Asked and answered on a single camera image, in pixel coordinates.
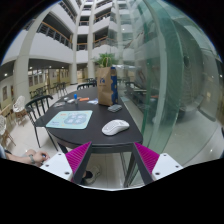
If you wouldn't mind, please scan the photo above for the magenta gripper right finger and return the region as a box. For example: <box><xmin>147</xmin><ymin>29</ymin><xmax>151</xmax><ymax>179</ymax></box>
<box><xmin>133</xmin><ymin>143</ymin><xmax>182</xmax><ymax>184</ymax></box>

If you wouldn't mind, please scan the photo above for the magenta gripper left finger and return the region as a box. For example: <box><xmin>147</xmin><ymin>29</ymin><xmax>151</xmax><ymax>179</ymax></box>
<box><xmin>41</xmin><ymin>142</ymin><xmax>92</xmax><ymax>184</ymax></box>

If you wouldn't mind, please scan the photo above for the person's bare forearm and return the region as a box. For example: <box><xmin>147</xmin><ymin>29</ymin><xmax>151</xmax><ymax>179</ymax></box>
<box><xmin>5</xmin><ymin>152</ymin><xmax>35</xmax><ymax>164</ymax></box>

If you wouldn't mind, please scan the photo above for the light blue mouse pad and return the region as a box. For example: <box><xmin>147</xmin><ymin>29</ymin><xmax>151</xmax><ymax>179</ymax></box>
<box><xmin>46</xmin><ymin>110</ymin><xmax>93</xmax><ymax>130</ymax></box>

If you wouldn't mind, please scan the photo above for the white computer mouse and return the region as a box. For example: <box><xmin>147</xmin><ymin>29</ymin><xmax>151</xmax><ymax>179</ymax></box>
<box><xmin>102</xmin><ymin>119</ymin><xmax>130</xmax><ymax>136</ymax></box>

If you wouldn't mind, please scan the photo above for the person's hand with wristband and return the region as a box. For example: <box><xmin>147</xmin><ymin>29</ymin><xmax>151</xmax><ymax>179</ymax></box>
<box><xmin>29</xmin><ymin>151</ymin><xmax>50</xmax><ymax>167</ymax></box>

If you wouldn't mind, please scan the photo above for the white sneaker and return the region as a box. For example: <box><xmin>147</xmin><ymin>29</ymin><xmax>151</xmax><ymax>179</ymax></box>
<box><xmin>84</xmin><ymin>166</ymin><xmax>100</xmax><ymax>185</ymax></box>

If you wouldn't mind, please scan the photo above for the black oval table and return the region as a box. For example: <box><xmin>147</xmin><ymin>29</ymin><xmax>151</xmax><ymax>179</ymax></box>
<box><xmin>34</xmin><ymin>86</ymin><xmax>144</xmax><ymax>189</ymax></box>

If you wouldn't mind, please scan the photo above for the black wooden chair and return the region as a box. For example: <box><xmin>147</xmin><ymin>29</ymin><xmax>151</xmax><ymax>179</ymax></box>
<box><xmin>24</xmin><ymin>94</ymin><xmax>59</xmax><ymax>151</ymax></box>

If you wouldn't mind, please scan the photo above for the orange marker pen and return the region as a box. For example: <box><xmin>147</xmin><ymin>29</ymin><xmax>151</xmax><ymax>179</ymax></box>
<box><xmin>79</xmin><ymin>98</ymin><xmax>89</xmax><ymax>102</ymax></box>

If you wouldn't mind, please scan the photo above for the black far chair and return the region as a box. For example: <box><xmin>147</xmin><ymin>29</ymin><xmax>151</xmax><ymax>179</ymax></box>
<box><xmin>77</xmin><ymin>83</ymin><xmax>97</xmax><ymax>90</ymax></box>

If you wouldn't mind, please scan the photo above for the brown paper bag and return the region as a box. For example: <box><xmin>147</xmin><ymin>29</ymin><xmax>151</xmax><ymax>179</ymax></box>
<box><xmin>97</xmin><ymin>67</ymin><xmax>118</xmax><ymax>106</ymax></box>

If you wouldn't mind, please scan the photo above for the green potted plant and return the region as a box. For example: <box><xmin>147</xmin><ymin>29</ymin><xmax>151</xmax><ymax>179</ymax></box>
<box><xmin>94</xmin><ymin>53</ymin><xmax>118</xmax><ymax>68</ymax></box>

